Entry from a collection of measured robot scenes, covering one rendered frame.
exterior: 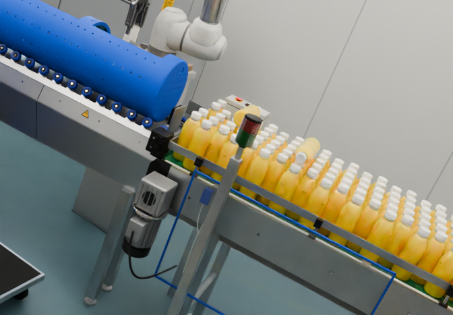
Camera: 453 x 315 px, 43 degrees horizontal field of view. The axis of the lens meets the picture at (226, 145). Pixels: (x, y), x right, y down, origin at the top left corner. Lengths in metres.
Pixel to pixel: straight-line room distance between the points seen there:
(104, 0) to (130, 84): 2.16
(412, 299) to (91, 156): 1.41
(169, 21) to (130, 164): 0.89
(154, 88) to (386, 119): 2.96
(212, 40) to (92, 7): 1.73
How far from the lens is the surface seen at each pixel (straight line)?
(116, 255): 2.83
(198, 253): 2.11
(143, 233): 2.20
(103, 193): 3.30
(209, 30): 2.93
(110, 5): 4.40
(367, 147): 4.99
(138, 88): 2.31
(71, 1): 4.62
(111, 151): 2.45
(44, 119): 2.61
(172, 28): 2.99
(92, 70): 2.40
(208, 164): 2.17
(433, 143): 4.89
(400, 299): 2.17
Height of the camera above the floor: 1.81
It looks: 20 degrees down
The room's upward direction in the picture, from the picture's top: 22 degrees clockwise
